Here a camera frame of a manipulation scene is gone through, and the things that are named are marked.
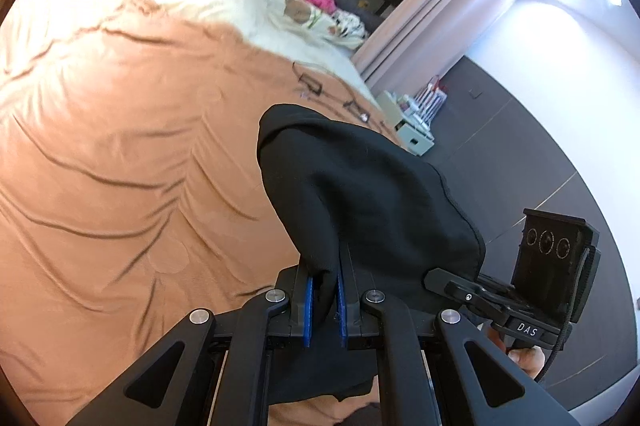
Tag black pants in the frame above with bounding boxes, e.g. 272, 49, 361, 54
257, 104, 486, 404

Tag person's right hand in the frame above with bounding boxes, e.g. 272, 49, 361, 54
487, 328, 546, 378

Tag orange fleece blanket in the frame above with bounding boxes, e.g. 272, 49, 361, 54
1, 0, 390, 425

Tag white bedside table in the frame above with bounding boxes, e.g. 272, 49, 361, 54
376, 76, 448, 156

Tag pink curtain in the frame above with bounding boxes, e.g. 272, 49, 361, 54
352, 0, 515, 94

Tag cream bear-print duvet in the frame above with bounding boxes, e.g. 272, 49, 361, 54
1, 0, 372, 98

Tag black cable on bed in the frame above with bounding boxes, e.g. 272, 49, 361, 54
292, 60, 388, 127

